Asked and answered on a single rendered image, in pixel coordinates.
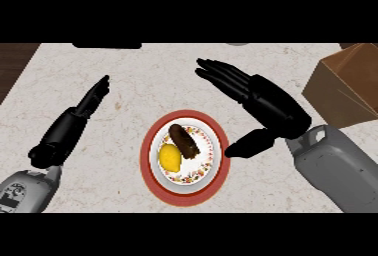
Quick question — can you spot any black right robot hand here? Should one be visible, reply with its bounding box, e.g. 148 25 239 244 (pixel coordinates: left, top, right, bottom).
194 57 313 159

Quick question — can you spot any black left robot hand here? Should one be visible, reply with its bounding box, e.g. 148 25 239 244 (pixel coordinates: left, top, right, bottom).
27 74 111 170

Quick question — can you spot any brown cardboard box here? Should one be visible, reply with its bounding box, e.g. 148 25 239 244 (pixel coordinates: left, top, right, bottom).
301 43 378 130

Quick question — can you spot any yellow lemon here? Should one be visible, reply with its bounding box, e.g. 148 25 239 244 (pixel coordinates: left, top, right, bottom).
157 143 183 174

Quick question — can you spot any red-rimmed floral plate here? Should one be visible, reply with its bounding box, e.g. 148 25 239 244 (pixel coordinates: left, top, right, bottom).
139 109 232 208

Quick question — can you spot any dark brown oblong vegetable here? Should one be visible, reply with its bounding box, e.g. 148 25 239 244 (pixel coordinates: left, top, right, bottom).
167 123 202 160

